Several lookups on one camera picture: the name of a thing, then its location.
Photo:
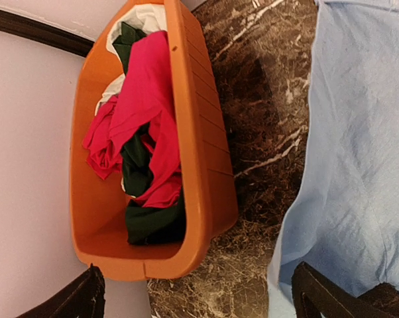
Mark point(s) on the white cloth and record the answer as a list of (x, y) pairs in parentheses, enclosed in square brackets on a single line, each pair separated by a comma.
[(137, 23)]

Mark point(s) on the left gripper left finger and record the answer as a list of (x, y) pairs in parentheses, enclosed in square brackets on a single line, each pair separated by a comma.
[(83, 297)]

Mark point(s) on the light blue shirt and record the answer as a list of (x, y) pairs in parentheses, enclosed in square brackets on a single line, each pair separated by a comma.
[(344, 221)]

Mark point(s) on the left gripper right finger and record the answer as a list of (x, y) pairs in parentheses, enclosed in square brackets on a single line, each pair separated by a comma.
[(314, 295)]

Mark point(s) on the black left frame pole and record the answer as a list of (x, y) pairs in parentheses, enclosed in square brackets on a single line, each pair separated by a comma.
[(45, 34)]

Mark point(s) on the dark green cloth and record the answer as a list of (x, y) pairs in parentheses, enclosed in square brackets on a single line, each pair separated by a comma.
[(147, 225)]

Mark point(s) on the red cloth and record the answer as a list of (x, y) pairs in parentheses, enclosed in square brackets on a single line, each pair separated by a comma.
[(135, 132)]

